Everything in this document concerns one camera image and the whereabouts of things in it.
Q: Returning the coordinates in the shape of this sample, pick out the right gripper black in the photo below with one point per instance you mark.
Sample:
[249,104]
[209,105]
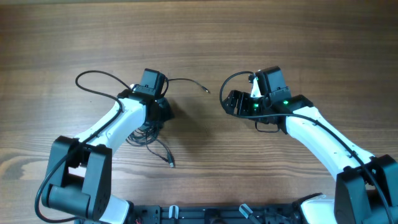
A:
[244,98]

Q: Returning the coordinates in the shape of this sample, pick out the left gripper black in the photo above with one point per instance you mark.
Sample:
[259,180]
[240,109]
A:
[167,113]

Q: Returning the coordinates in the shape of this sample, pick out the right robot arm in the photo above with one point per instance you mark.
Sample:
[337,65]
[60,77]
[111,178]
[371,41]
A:
[365,185]

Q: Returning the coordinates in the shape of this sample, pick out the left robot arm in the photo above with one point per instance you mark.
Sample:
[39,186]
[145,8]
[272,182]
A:
[78,175]

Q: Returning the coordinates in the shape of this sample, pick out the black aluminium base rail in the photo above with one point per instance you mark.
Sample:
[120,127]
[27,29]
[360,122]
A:
[268,214]

